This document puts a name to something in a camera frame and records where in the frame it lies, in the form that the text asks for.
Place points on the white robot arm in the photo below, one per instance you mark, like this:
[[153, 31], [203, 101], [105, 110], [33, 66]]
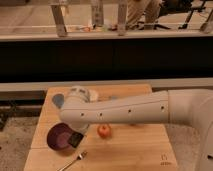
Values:
[[192, 107]]

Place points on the purple bowl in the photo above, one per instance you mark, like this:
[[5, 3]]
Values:
[[58, 136]]

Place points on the white cup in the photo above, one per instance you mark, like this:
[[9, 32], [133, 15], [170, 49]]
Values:
[[93, 95]]

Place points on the red apple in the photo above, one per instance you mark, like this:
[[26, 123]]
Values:
[[104, 131]]

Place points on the blue cup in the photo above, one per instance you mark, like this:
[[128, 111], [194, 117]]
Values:
[[58, 100]]

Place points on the silver metal fork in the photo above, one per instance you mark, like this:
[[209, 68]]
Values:
[[78, 158]]

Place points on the person in beige trousers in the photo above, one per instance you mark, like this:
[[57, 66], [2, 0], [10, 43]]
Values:
[[137, 8]]

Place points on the black office chair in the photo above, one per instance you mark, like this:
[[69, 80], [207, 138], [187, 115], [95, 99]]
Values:
[[181, 6]]

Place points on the grey railing post left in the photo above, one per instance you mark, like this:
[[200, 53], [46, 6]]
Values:
[[59, 20]]

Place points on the grey railing post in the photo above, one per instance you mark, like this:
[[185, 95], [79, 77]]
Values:
[[97, 12], [59, 20], [121, 24]]

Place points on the grey railing post middle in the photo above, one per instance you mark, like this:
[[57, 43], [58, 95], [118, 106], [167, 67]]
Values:
[[97, 12]]

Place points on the grey railing post right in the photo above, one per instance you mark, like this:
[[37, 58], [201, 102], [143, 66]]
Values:
[[121, 24]]

